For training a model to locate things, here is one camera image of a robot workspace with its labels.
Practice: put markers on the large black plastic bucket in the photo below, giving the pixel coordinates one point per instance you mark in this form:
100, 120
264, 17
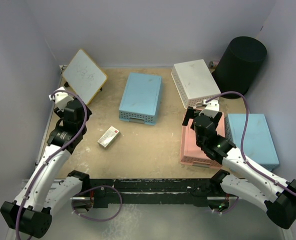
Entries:
240, 64

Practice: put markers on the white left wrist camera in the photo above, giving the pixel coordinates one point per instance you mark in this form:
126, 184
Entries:
61, 98

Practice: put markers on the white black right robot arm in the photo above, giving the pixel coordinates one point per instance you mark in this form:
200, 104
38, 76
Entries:
275, 195

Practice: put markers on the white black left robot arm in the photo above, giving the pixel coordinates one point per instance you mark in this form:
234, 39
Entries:
33, 209

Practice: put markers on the small whiteboard yellow frame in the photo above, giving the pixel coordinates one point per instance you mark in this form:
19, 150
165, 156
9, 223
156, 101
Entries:
84, 76

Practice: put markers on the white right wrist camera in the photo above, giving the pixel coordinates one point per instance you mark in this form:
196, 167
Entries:
211, 110

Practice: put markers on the light blue perforated basket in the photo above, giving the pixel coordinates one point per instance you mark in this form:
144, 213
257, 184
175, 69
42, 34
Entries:
258, 143

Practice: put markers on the pink perforated basket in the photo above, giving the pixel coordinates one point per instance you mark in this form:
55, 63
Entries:
190, 153

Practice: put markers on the aluminium table edge rail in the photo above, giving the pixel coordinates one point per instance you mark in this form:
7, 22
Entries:
22, 198

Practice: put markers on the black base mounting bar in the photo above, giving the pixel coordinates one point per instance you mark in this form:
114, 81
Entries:
177, 191

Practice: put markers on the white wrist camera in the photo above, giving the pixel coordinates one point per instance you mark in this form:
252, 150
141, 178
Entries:
61, 98
211, 110

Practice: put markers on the white perforated basket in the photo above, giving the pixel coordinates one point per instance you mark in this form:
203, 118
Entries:
194, 82

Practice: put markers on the white cardboard box red logo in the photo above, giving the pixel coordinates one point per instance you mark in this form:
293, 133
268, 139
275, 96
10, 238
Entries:
108, 137

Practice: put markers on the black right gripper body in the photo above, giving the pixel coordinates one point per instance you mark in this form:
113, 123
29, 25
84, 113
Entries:
197, 112

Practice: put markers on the pink colourful bottle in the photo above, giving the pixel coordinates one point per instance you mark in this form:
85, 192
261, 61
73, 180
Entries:
213, 64

